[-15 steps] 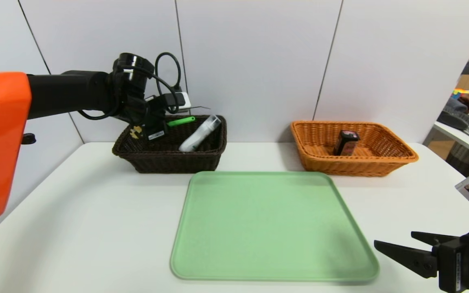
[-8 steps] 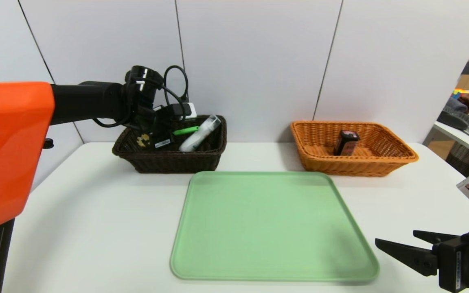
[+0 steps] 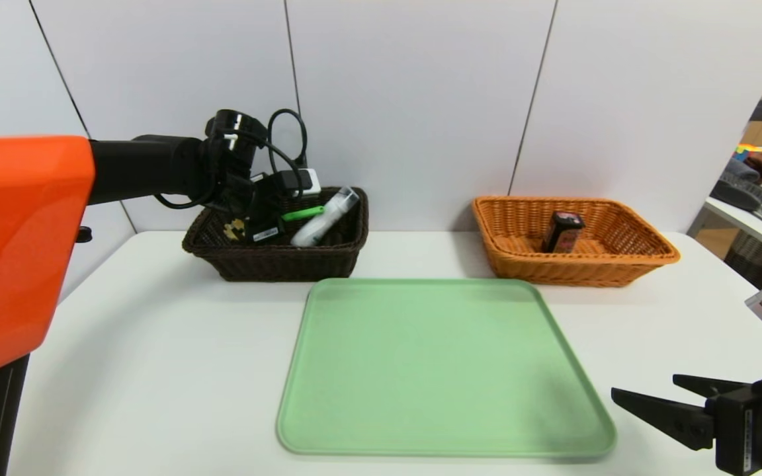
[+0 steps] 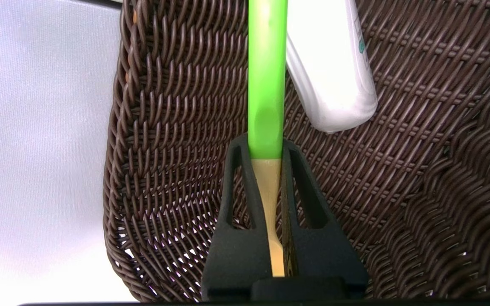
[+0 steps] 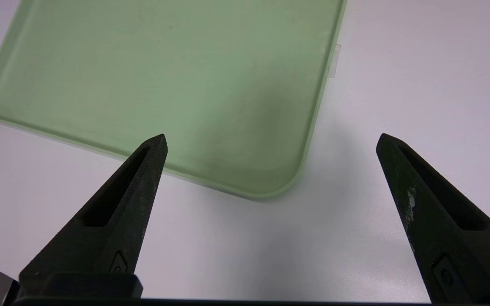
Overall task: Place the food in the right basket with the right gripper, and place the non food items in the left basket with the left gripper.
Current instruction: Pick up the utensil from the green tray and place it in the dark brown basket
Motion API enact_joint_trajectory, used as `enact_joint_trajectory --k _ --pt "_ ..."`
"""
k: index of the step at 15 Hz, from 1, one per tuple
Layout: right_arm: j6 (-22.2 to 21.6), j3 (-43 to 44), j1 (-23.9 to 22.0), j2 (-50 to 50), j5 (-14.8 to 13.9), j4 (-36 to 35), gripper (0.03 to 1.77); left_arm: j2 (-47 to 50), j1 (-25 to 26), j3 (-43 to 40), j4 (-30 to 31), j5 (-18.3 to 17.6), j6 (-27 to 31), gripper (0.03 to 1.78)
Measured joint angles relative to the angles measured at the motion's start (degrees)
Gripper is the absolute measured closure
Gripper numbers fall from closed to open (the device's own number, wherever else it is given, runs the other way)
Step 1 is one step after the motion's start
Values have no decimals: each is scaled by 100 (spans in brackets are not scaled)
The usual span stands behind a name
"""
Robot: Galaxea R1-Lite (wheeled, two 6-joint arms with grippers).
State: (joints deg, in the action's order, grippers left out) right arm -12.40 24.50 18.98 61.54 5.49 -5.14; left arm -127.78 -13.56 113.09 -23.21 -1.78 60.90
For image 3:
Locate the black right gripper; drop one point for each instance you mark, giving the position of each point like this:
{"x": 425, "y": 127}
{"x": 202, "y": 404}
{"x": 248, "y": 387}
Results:
{"x": 737, "y": 426}

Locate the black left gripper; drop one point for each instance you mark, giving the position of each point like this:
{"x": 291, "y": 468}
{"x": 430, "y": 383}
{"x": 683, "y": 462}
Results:
{"x": 266, "y": 229}

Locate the clear plastic white bottle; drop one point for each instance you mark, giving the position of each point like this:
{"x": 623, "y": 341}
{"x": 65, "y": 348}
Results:
{"x": 325, "y": 221}

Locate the black drink carton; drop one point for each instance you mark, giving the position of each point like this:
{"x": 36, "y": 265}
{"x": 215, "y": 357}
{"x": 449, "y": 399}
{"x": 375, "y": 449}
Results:
{"x": 561, "y": 231}

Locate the orange and black left arm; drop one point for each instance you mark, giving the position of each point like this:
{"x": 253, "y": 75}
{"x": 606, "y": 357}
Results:
{"x": 17, "y": 251}

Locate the dark brown wicker basket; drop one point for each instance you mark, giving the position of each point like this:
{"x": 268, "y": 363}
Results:
{"x": 288, "y": 264}

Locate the orange wicker basket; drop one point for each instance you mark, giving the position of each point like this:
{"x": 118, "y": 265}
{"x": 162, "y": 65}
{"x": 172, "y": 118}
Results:
{"x": 619, "y": 251}

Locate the white side table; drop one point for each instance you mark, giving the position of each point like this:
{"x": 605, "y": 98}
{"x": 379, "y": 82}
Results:
{"x": 735, "y": 215}

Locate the black flat item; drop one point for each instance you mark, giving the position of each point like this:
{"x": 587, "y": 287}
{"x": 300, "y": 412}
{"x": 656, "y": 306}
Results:
{"x": 735, "y": 194}

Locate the light green plastic tray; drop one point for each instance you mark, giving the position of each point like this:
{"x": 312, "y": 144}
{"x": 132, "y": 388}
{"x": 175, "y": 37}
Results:
{"x": 447, "y": 370}

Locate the dark grey cloth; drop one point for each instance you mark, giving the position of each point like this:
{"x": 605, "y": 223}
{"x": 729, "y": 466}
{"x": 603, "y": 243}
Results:
{"x": 737, "y": 173}

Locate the brown plush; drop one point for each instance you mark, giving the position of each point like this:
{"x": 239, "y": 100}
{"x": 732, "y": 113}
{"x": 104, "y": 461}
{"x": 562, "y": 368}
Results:
{"x": 759, "y": 166}

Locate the rainbow coloured toy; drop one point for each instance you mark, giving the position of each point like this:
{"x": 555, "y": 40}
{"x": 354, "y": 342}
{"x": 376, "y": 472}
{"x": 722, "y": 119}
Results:
{"x": 748, "y": 149}

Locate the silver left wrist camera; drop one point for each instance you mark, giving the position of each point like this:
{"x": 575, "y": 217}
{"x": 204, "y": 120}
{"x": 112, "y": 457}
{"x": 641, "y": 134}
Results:
{"x": 309, "y": 182}

